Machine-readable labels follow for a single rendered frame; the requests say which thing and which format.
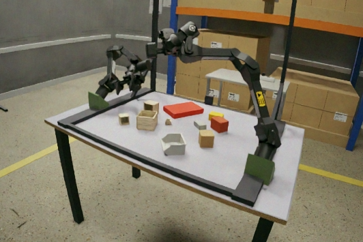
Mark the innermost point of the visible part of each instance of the white open box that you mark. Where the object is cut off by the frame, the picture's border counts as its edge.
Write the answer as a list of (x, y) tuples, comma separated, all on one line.
[(173, 144)]

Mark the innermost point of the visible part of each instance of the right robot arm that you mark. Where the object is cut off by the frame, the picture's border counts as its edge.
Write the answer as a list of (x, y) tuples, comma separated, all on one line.
[(112, 55)]

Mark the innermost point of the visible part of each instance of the tan cube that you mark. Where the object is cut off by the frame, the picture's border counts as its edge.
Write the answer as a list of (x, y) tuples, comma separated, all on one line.
[(206, 138)]

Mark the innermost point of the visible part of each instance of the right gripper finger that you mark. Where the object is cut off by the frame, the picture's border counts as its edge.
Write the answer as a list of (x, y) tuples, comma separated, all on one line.
[(134, 82), (118, 88)]

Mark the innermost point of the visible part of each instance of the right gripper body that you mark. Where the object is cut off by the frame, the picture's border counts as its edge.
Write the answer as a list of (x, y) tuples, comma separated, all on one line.
[(128, 76)]

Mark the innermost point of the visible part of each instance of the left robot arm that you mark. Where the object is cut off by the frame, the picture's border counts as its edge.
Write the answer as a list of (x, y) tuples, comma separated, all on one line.
[(266, 128)]

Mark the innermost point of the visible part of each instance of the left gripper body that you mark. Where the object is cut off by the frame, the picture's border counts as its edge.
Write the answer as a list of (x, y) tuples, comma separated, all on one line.
[(152, 51)]

